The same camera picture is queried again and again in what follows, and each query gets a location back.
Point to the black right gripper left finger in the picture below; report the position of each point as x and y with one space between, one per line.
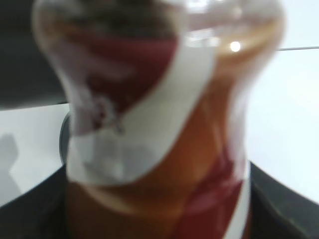
39 213

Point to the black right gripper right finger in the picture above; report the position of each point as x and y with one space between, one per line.
277 212

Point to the Nescafe coffee bottle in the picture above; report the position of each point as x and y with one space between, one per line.
158 92

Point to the black mug front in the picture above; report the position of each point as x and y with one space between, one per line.
64 139

